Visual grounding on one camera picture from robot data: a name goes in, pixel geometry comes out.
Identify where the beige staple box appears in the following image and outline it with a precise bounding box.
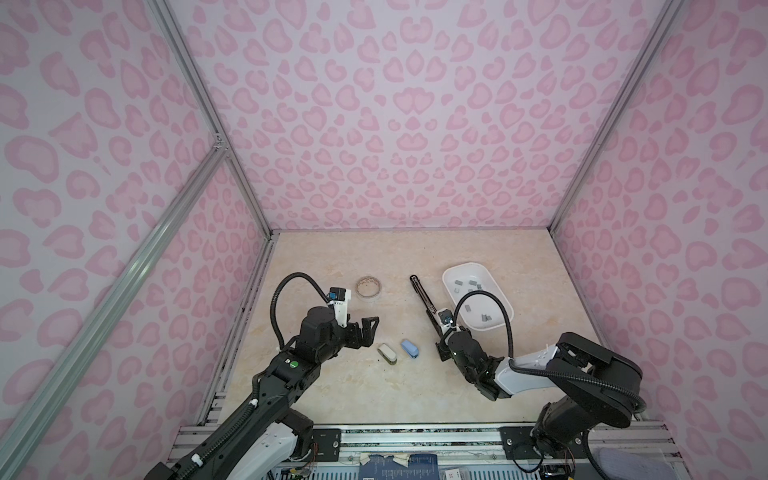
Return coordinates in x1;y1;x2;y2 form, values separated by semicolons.
377;343;398;365

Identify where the blue staple box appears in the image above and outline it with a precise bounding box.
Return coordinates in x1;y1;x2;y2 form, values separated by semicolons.
401;339;420;358

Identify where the black stapler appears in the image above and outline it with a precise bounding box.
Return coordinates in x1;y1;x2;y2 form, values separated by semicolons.
409;275;442;336

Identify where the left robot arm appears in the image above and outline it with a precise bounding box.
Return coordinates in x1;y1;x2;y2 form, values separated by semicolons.
146;306;379;479

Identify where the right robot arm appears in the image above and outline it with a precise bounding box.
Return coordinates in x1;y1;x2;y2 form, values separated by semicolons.
437;329;646;457

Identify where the clear tape roll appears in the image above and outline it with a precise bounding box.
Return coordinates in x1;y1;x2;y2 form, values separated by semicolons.
355;275;382;301

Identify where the white plastic tray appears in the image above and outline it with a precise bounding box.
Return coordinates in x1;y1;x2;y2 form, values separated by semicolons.
442;262;515;332

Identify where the grey cloth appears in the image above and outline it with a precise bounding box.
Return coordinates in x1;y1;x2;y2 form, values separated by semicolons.
596;448;677;480

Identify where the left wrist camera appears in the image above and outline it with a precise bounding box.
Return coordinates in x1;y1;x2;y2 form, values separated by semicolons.
328;287;350;328

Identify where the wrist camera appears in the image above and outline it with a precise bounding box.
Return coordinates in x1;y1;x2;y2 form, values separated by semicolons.
328;287;350;328
437;308;456;332

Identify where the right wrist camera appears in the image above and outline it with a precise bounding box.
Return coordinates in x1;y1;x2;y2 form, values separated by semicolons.
437;308;456;332

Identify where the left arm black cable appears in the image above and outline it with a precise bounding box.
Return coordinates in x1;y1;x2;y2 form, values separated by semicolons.
269;272;331;352

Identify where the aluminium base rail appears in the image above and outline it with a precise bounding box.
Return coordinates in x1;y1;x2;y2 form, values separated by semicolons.
167;392;676;480

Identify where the blue box on rail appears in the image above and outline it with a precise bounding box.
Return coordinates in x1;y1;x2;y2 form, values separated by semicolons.
358;454;440;480

